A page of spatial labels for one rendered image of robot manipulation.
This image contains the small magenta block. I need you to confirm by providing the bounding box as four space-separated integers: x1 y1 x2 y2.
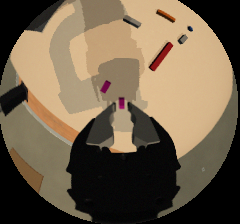
100 80 111 93
119 97 124 109

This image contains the dark red rod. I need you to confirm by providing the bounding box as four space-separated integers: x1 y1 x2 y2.
148 42 173 71

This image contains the orange rod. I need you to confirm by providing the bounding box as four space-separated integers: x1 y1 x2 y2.
156 9 175 23

